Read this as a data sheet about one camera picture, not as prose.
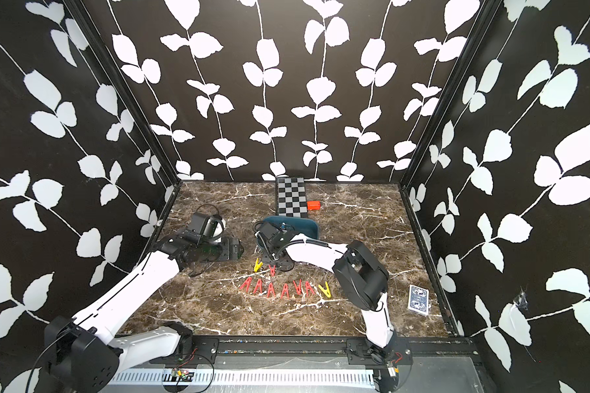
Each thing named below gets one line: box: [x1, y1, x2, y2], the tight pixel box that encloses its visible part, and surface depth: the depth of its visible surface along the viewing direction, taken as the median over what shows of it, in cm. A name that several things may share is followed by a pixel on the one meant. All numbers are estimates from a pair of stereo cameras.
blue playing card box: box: [407, 284, 430, 316], surface depth 85 cm
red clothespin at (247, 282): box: [239, 276, 254, 294], surface depth 90 cm
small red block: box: [306, 200, 323, 211], surface depth 113 cm
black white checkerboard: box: [275, 176, 309, 219], surface depth 113 cm
